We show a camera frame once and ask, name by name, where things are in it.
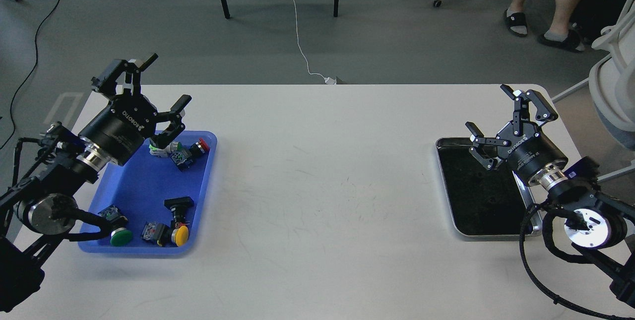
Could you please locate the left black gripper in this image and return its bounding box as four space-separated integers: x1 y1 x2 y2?
78 53 192 166

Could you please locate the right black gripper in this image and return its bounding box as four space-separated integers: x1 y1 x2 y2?
465 84 569 186

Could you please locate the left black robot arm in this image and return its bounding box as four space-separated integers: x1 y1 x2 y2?
0 54 191 313

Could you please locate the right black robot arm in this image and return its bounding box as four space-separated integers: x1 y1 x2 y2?
466 84 635 320

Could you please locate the green white push button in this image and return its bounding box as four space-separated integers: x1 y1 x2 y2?
149 136 183 158

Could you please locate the metal tray with black mat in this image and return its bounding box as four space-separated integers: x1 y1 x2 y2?
435 137 534 241

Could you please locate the blue plastic tray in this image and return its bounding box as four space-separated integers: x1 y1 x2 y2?
78 130 217 257

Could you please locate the white office chair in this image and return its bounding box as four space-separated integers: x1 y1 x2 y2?
551 0 635 184

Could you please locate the black equipment case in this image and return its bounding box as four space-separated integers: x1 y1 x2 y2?
570 0 626 44

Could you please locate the red push button switch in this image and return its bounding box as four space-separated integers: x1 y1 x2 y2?
169 138 210 171

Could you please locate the black push button switch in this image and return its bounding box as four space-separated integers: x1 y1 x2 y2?
164 196 194 229

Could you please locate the green push button switch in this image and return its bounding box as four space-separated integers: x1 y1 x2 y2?
98 205 133 246

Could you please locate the yellow push button switch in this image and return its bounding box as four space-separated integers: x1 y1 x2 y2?
140 221 189 247

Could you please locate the black floor cable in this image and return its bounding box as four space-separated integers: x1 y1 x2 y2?
0 0 117 151

